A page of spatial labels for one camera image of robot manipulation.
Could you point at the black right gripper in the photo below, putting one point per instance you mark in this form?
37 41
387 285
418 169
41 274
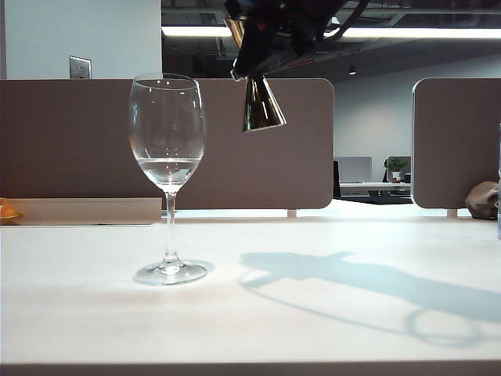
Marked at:
289 15

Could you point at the gold double jigger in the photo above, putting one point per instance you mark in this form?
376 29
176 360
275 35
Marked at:
262 109

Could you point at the clear wine glass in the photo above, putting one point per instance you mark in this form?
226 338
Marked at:
168 172

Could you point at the round ceiling spotlight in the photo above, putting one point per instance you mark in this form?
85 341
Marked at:
352 71

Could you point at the wide brown desk divider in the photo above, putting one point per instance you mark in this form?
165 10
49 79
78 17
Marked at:
254 164

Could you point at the black office chair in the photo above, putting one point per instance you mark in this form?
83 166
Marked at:
336 180

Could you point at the grey background partition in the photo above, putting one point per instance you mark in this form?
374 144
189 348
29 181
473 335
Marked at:
354 169

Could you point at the long ceiling light strip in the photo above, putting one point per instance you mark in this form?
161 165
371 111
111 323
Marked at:
411 33

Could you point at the white divider support foot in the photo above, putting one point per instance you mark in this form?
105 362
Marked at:
292 213
452 213

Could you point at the white background desk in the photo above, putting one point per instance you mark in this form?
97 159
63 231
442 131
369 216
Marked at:
372 189

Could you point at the green potted plant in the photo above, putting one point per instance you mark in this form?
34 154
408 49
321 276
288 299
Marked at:
396 166

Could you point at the brown crumpled bag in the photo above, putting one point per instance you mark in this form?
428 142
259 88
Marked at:
481 199

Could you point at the orange object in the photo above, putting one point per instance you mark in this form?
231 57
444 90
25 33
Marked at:
7 211

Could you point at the silver wall switch plate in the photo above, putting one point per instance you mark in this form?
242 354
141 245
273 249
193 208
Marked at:
80 67

